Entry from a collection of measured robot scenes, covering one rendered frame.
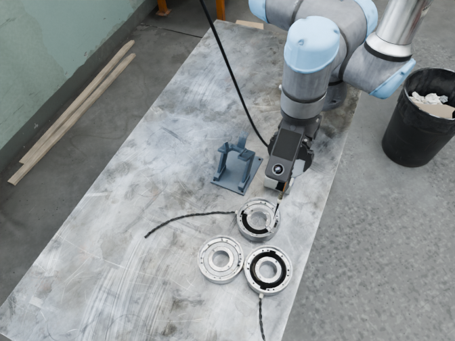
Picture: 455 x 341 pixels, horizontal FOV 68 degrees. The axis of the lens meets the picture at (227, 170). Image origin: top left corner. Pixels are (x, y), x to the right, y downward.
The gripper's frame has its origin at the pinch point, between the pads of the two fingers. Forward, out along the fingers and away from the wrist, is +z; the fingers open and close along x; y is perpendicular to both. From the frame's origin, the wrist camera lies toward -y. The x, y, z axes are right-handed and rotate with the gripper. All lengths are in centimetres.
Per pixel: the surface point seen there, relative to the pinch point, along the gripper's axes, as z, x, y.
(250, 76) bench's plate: 13.1, 26.8, 39.8
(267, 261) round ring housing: 10.7, -2.9, -16.9
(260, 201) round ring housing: 10.1, 4.5, -3.7
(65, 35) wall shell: 58, 167, 75
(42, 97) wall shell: 77, 166, 39
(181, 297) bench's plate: 13.0, 11.3, -31.8
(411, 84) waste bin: 58, -28, 111
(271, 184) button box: 10.9, 4.1, 2.3
